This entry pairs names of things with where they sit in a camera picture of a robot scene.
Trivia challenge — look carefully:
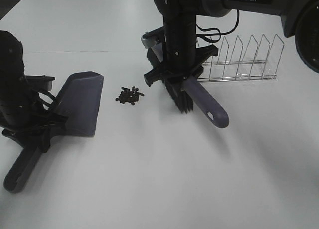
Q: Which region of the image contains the pile of coffee beans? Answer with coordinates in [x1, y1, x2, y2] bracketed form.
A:
[115, 86, 145, 105]

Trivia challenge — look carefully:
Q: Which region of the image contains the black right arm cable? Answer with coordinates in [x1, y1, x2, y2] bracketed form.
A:
[195, 9, 240, 44]

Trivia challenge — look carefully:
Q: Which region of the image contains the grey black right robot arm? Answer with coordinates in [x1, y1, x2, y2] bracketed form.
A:
[144, 0, 319, 85]

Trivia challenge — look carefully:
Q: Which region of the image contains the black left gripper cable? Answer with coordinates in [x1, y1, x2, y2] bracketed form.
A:
[29, 90, 57, 115]

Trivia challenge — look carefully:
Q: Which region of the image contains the chrome wire dish rack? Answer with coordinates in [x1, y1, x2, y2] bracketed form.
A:
[198, 34, 285, 83]

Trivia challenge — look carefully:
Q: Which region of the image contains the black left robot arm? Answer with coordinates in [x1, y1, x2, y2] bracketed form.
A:
[0, 30, 67, 152]

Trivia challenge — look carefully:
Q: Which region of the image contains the purple plastic dustpan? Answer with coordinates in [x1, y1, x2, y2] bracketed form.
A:
[3, 71, 104, 193]

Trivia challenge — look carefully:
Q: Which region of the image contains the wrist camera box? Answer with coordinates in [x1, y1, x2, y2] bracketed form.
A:
[141, 26, 165, 49]
[26, 75, 55, 91]

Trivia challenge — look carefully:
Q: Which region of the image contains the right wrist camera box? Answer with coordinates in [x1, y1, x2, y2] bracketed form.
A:
[141, 26, 165, 49]

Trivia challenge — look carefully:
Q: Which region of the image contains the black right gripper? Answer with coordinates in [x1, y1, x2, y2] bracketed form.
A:
[144, 14, 219, 87]

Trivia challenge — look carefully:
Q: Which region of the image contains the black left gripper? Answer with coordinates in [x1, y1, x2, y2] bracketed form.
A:
[0, 76, 68, 153]

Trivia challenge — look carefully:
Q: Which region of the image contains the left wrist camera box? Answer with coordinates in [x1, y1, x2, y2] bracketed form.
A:
[26, 75, 55, 91]

